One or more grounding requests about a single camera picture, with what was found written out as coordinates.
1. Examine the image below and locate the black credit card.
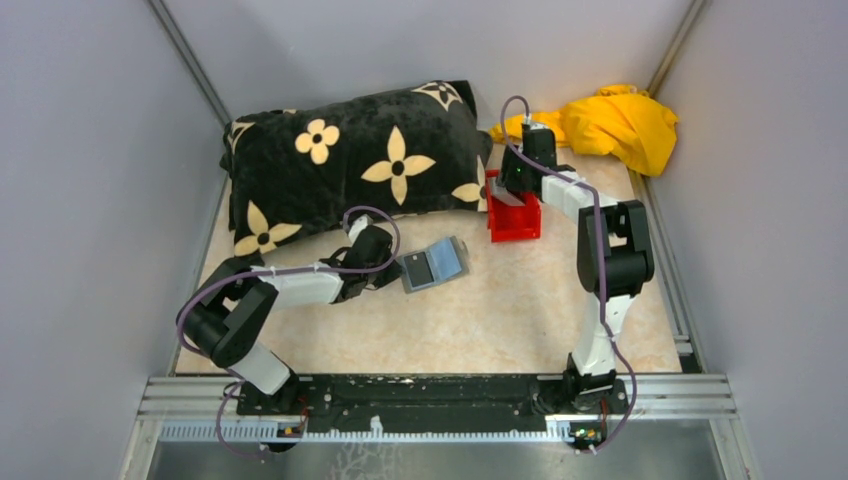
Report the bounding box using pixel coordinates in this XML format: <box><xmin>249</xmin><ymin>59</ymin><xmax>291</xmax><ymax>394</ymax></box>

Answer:
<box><xmin>404</xmin><ymin>253</ymin><xmax>434</xmax><ymax>289</ymax></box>

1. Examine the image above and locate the grey leather card holder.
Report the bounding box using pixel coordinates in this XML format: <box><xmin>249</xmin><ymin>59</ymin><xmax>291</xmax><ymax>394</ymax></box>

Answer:
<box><xmin>399</xmin><ymin>236</ymin><xmax>470</xmax><ymax>294</ymax></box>

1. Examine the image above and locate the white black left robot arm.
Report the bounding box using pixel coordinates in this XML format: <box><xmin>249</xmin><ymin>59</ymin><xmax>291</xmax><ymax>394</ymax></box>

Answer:
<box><xmin>177</xmin><ymin>225</ymin><xmax>400</xmax><ymax>414</ymax></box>

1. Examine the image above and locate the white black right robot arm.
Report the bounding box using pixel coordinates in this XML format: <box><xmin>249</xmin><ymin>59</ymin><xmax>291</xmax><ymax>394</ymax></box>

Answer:
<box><xmin>496</xmin><ymin>122</ymin><xmax>654</xmax><ymax>412</ymax></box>

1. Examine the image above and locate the stack of credit cards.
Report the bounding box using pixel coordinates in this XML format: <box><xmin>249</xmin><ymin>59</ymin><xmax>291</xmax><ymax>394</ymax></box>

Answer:
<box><xmin>492</xmin><ymin>184</ymin><xmax>525</xmax><ymax>208</ymax></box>

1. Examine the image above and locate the red plastic bin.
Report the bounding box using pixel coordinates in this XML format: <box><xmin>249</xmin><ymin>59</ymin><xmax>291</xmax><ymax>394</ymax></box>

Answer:
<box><xmin>485</xmin><ymin>170</ymin><xmax>542</xmax><ymax>243</ymax></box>

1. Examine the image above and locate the yellow cloth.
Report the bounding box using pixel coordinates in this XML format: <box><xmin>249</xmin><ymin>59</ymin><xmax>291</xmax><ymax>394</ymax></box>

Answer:
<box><xmin>530</xmin><ymin>84</ymin><xmax>679</xmax><ymax>177</ymax></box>

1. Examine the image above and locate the black floral pillow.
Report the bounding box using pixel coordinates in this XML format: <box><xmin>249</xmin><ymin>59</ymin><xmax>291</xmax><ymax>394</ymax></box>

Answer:
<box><xmin>220</xmin><ymin>80</ymin><xmax>493</xmax><ymax>257</ymax></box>

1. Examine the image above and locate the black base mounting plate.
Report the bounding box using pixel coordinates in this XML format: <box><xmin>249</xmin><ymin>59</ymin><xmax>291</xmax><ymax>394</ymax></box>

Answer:
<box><xmin>236</xmin><ymin>374</ymin><xmax>629</xmax><ymax>434</ymax></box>

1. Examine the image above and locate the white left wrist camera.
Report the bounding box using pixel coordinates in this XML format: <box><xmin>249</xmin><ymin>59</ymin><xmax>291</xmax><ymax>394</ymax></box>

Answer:
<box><xmin>347</xmin><ymin>215</ymin><xmax>372</xmax><ymax>244</ymax></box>

